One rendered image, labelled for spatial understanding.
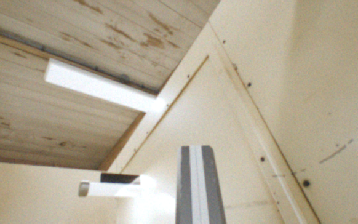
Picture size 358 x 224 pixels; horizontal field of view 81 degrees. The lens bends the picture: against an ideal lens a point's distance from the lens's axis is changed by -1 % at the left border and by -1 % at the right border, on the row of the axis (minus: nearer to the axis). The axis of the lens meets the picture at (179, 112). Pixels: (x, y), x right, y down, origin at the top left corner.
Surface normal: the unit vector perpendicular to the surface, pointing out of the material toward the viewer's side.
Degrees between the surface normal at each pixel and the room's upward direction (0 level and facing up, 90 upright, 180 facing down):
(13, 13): 179
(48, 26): 179
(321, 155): 90
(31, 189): 90
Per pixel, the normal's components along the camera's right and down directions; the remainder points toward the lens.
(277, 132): -0.84, -0.22
